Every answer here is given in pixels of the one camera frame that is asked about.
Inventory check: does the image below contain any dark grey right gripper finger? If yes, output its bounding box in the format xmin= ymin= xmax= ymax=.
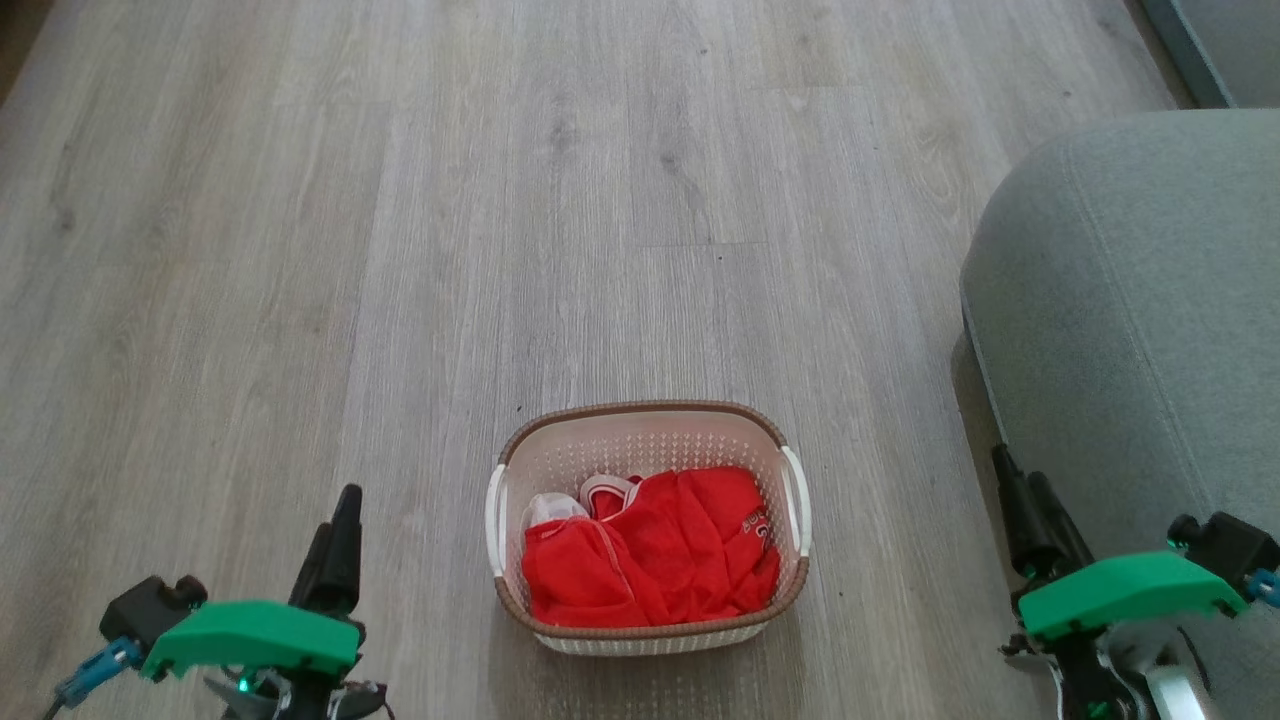
xmin=1029 ymin=473 xmax=1094 ymax=574
xmin=991 ymin=444 xmax=1047 ymax=580

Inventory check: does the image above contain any grey fabric sofa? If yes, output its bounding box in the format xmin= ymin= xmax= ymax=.
xmin=960 ymin=108 xmax=1280 ymax=720

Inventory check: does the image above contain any red garment with white trim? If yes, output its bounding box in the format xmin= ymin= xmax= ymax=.
xmin=520 ymin=472 xmax=643 ymax=629

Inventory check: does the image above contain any red garment with print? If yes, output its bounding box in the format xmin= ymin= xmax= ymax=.
xmin=590 ymin=465 xmax=783 ymax=626

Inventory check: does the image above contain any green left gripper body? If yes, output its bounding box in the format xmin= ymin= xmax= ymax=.
xmin=140 ymin=599 xmax=363 ymax=685

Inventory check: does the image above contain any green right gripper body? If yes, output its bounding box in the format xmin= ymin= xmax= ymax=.
xmin=1017 ymin=549 xmax=1250 ymax=642

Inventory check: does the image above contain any grey blue upholstered furniture edge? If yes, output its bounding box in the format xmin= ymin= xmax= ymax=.
xmin=1138 ymin=0 xmax=1280 ymax=109

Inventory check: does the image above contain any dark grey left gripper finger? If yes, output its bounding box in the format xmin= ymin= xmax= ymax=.
xmin=291 ymin=523 xmax=333 ymax=608
xmin=324 ymin=483 xmax=364 ymax=618

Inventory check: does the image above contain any cream perforated laundry basket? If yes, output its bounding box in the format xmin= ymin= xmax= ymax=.
xmin=484 ymin=400 xmax=813 ymax=658

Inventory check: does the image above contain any left cable with blue plug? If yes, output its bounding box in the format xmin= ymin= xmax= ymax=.
xmin=42 ymin=636 xmax=147 ymax=720

